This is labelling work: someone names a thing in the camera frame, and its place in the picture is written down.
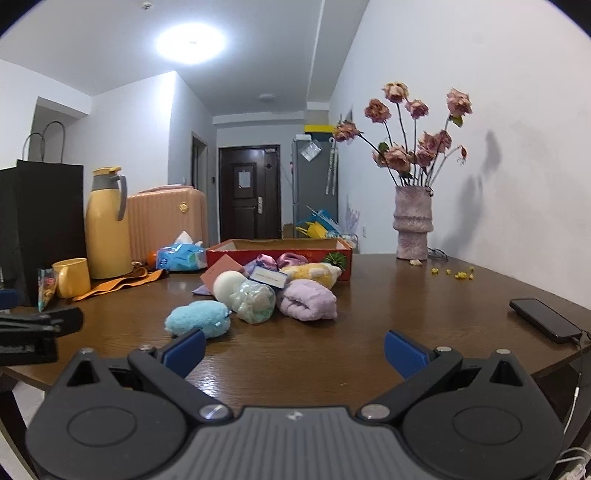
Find light blue plush toy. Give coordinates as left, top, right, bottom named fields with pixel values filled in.
left=164, top=300, right=231, bottom=339

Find white foam piece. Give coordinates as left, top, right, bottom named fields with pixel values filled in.
left=211, top=270, right=247, bottom=304

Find clear bag of cotton pads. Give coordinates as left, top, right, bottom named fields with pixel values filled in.
left=229, top=280, right=276, bottom=324

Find lilac fluffy towel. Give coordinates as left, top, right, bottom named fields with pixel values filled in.
left=276, top=279, right=338, bottom=322

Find small snack packet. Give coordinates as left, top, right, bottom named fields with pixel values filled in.
left=37, top=268, right=57, bottom=312

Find yellow mug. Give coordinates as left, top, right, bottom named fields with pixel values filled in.
left=52, top=258, right=91, bottom=299

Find purple fabric pouch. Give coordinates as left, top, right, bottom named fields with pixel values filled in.
left=192, top=284, right=212, bottom=296

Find blue tissue pack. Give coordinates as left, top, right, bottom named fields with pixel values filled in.
left=155, top=231, right=207, bottom=272

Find yellow thermos jug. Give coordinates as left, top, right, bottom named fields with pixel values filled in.
left=85, top=166, right=132, bottom=280

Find pink card tag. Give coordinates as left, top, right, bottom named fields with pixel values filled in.
left=200, top=254, right=243, bottom=292

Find black paper shopping bag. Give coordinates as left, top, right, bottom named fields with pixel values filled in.
left=0, top=120, right=87, bottom=308

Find yellow white alpaca plush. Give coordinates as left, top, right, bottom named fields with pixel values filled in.
left=280, top=262, right=342, bottom=289

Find red cardboard box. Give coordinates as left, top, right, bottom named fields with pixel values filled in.
left=205, top=238, right=353, bottom=281

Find black smartphone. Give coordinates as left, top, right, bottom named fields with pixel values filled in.
left=509, top=298, right=583, bottom=344

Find pink ceramic vase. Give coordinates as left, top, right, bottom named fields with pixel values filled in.
left=393, top=186, right=434, bottom=261

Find pink hard-shell suitcase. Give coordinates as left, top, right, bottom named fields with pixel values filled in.
left=126, top=185, right=208, bottom=262

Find purple satin scrunchie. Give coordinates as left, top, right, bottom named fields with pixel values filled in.
left=242, top=252, right=308, bottom=277

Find dried pink roses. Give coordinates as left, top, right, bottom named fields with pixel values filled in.
left=332, top=82, right=473, bottom=189

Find dark brown door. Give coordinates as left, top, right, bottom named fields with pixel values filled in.
left=218, top=145, right=281, bottom=241

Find grey refrigerator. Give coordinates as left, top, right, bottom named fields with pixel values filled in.
left=291, top=133, right=339, bottom=238

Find orange strap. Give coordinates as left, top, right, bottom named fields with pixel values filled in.
left=72, top=267, right=171, bottom=303

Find white charging cable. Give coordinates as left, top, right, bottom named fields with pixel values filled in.
left=553, top=331, right=591, bottom=480

